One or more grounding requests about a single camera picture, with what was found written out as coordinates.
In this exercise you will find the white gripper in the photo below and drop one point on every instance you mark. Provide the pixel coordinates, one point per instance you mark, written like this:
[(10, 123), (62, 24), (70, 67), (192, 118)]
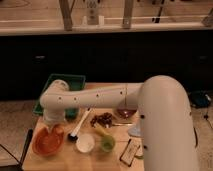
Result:
[(54, 119)]

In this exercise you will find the red yellow apple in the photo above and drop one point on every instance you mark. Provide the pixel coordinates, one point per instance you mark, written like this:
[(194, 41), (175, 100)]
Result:
[(57, 129)]

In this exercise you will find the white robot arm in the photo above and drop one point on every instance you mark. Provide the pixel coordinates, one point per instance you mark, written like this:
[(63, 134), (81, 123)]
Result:
[(168, 134)]

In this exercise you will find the red bowl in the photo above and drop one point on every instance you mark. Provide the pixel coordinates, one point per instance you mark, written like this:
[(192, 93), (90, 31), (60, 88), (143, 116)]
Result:
[(45, 143)]

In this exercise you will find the small white bowl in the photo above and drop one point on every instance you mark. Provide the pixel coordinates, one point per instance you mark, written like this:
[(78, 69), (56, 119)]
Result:
[(85, 143)]

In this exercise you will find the dark purple bowl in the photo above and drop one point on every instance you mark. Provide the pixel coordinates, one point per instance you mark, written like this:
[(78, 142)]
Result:
[(125, 113)]

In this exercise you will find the green plastic tray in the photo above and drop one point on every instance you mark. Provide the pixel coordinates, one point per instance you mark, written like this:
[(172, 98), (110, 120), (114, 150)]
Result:
[(71, 83)]

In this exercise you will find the yellow banana piece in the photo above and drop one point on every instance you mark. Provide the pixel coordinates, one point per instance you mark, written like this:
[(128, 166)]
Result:
[(101, 130)]

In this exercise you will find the bunch of dark grapes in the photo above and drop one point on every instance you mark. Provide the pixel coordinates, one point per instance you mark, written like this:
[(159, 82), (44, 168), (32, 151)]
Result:
[(104, 120)]

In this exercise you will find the green cup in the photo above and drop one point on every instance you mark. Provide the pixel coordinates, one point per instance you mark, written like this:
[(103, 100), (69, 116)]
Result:
[(107, 143)]

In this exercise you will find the grey cloth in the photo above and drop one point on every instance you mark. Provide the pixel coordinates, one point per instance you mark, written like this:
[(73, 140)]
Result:
[(134, 130)]

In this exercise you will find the dark object at right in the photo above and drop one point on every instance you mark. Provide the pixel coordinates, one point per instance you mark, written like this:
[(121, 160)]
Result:
[(200, 99)]

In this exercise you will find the white handled brush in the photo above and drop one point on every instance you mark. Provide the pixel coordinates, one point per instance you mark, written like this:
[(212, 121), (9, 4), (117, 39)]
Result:
[(73, 135)]

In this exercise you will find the green curved handle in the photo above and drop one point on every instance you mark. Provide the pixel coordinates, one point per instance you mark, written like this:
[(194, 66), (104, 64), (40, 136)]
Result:
[(139, 154)]

